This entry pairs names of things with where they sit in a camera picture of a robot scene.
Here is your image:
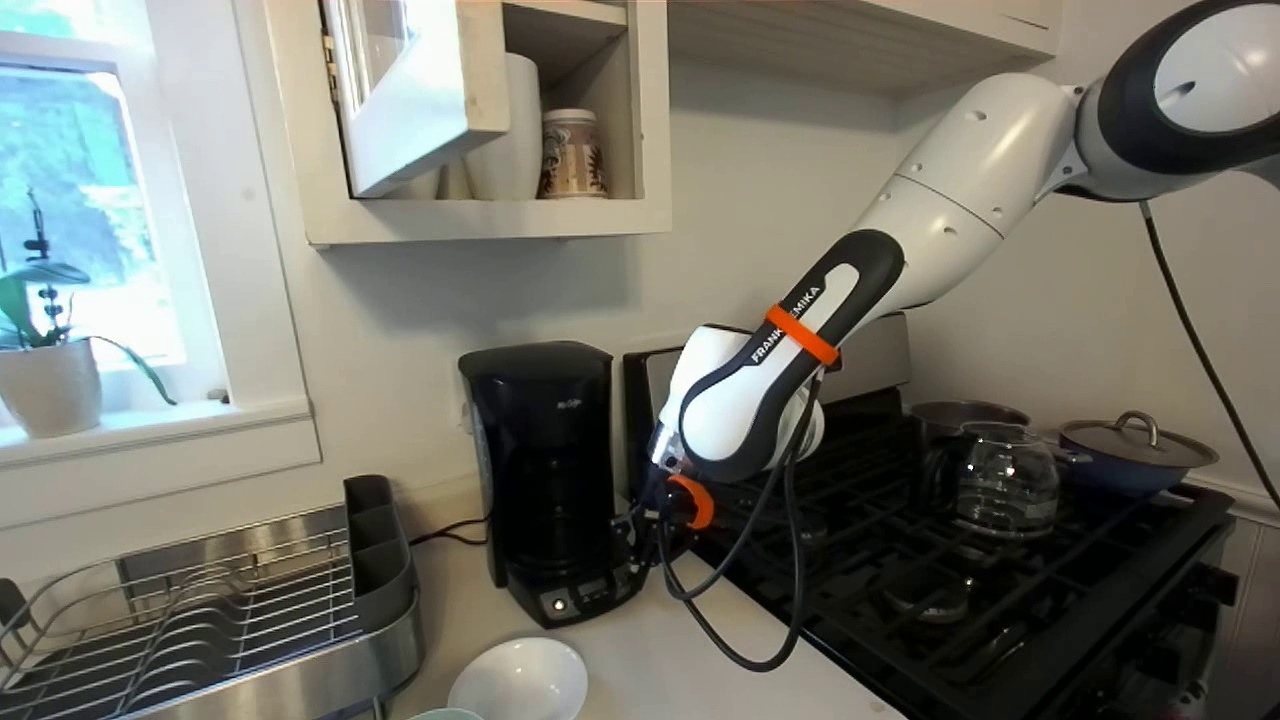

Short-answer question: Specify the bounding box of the black coffee machine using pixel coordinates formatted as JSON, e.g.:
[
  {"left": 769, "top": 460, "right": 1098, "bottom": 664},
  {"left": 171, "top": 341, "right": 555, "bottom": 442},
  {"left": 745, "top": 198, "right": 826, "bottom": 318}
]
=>
[{"left": 458, "top": 341, "right": 653, "bottom": 630}]

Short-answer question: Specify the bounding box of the glass coffee carafe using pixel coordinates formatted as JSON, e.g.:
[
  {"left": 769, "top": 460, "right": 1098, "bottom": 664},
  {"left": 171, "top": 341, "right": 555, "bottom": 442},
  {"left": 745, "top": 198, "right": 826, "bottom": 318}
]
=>
[{"left": 924, "top": 420, "right": 1062, "bottom": 542}]

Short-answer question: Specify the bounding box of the white bowl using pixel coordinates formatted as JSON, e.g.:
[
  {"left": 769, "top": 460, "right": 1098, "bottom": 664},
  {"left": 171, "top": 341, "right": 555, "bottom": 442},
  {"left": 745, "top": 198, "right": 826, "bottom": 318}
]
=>
[{"left": 447, "top": 637, "right": 590, "bottom": 720}]

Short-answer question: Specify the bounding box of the grey metal pot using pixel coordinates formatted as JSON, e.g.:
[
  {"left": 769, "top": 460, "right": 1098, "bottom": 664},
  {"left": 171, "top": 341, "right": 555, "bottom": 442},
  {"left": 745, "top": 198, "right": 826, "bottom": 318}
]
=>
[{"left": 908, "top": 400, "right": 1032, "bottom": 447}]

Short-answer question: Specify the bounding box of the black gas stove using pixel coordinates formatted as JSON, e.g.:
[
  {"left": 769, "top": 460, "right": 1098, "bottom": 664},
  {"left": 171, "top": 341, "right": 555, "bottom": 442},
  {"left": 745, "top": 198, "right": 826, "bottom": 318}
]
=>
[{"left": 622, "top": 312, "right": 1242, "bottom": 720}]

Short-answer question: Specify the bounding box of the patterned ceramic mug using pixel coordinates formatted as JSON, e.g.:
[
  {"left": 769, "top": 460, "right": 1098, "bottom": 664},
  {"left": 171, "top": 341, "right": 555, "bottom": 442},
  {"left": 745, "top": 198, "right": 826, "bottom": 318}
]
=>
[{"left": 538, "top": 108, "right": 610, "bottom": 200}]

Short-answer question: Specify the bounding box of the white ceramic pitcher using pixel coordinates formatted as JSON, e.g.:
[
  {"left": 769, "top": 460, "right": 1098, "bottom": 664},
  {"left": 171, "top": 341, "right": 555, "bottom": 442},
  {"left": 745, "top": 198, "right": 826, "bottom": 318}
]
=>
[{"left": 461, "top": 52, "right": 545, "bottom": 202}]

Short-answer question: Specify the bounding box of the steel dish rack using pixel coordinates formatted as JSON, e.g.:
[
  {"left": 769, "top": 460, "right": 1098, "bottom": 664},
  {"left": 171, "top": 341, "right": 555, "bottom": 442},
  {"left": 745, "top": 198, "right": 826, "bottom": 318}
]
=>
[{"left": 0, "top": 474, "right": 426, "bottom": 720}]

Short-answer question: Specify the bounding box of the blue pan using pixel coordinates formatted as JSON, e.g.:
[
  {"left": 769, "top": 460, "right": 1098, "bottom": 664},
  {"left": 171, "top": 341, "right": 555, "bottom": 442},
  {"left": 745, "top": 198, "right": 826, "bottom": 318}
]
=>
[{"left": 1056, "top": 432, "right": 1215, "bottom": 499}]

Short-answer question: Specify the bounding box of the white cabinet door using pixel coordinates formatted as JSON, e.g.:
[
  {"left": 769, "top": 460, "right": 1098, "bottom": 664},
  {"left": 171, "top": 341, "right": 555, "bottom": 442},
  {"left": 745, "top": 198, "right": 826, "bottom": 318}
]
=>
[{"left": 320, "top": 0, "right": 512, "bottom": 200}]

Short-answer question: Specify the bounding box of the grey pan lid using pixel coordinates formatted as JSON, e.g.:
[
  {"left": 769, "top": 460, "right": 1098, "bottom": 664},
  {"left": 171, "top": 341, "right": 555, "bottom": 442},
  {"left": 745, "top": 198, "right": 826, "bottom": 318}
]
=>
[{"left": 1059, "top": 409, "right": 1221, "bottom": 471}]

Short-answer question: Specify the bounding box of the white range hood cabinet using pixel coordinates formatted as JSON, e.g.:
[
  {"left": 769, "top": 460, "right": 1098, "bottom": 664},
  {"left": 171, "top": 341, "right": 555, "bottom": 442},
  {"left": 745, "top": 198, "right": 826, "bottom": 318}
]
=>
[{"left": 667, "top": 0, "right": 1063, "bottom": 102}]

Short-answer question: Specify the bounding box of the stove knob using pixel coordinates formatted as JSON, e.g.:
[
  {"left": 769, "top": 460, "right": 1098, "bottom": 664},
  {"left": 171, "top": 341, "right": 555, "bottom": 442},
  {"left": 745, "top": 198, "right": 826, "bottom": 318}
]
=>
[{"left": 1190, "top": 563, "right": 1242, "bottom": 608}]

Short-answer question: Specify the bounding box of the potted orchid plant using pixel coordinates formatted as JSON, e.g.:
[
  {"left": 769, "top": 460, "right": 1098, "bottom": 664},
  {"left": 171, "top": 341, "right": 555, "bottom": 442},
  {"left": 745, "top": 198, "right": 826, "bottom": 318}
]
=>
[{"left": 0, "top": 188, "right": 179, "bottom": 440}]

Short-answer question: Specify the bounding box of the window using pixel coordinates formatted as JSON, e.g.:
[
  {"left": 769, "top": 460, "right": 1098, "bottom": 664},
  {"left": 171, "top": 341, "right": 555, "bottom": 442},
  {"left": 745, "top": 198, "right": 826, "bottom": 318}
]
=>
[{"left": 0, "top": 0, "right": 233, "bottom": 426}]

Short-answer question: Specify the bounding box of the black cable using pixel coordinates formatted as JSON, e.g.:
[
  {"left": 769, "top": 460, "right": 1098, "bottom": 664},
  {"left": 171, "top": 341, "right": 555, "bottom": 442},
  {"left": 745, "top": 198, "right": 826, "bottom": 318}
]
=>
[
  {"left": 1139, "top": 199, "right": 1280, "bottom": 512},
  {"left": 407, "top": 514, "right": 492, "bottom": 550}
]

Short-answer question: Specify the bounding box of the white wall cabinet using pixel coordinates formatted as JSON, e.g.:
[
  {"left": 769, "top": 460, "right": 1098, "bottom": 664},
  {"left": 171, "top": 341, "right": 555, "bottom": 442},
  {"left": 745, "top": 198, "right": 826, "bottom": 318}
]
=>
[{"left": 234, "top": 0, "right": 673, "bottom": 247}]

